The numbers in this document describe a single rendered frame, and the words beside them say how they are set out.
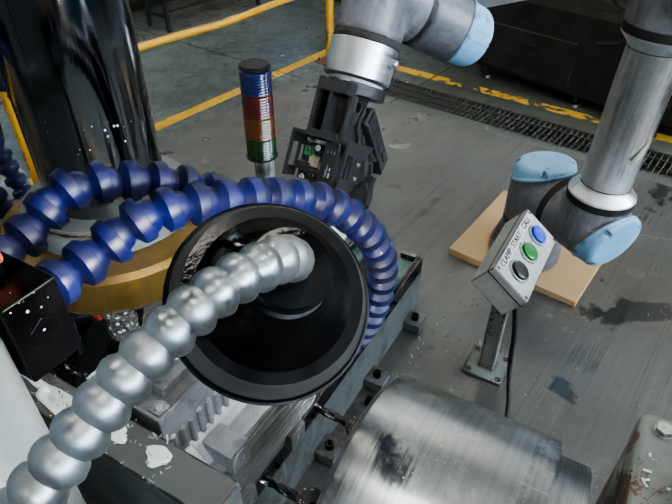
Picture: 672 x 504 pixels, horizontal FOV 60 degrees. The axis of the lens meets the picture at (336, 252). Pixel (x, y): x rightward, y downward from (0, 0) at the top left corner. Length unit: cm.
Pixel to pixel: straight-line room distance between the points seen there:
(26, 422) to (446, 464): 35
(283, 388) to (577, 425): 89
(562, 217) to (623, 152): 16
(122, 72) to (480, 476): 41
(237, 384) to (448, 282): 107
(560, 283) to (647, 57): 49
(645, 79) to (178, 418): 80
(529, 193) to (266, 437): 72
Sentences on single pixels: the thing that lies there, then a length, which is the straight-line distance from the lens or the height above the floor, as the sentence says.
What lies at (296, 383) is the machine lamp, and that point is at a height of 145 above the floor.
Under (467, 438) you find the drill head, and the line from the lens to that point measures 54.
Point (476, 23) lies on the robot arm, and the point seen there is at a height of 140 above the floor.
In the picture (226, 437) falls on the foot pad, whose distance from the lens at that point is 64.
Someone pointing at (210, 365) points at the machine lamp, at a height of 146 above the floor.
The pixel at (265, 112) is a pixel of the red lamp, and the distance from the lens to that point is 113.
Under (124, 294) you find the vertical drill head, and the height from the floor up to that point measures 132.
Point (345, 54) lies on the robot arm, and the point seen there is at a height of 139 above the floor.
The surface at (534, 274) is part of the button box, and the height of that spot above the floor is 105.
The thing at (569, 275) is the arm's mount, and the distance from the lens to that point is 130.
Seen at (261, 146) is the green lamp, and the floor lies 106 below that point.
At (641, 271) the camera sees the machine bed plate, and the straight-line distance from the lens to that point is 141.
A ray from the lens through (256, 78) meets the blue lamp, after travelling 110.
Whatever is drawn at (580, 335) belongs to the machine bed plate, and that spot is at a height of 80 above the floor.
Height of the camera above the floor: 160
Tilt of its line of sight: 38 degrees down
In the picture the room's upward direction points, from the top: straight up
